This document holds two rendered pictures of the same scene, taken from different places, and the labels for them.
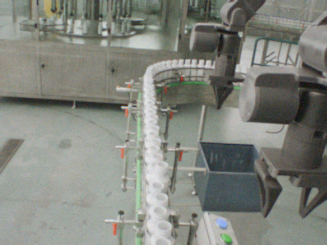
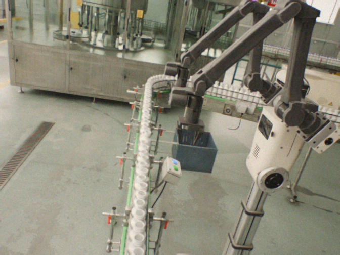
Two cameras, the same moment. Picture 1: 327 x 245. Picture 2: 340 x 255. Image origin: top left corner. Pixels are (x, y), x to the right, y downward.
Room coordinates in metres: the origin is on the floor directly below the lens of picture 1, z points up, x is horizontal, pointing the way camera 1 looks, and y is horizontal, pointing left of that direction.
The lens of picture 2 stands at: (-0.62, -0.10, 1.89)
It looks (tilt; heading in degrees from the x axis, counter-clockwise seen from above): 24 degrees down; 359
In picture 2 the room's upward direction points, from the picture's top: 11 degrees clockwise
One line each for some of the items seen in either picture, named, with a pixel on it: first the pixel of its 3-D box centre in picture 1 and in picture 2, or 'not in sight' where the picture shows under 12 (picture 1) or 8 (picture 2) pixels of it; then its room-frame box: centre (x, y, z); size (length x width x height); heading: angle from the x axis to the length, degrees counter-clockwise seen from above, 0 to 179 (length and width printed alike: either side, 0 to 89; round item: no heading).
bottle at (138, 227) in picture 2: not in sight; (136, 241); (0.15, -0.07, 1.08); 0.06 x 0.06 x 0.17
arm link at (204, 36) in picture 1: (216, 29); (177, 65); (0.85, -0.11, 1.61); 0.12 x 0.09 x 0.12; 96
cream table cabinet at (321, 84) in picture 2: not in sight; (302, 102); (4.72, -2.66, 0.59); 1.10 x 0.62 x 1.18; 78
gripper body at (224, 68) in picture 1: (225, 67); (181, 84); (0.86, -0.14, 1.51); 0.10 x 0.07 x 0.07; 97
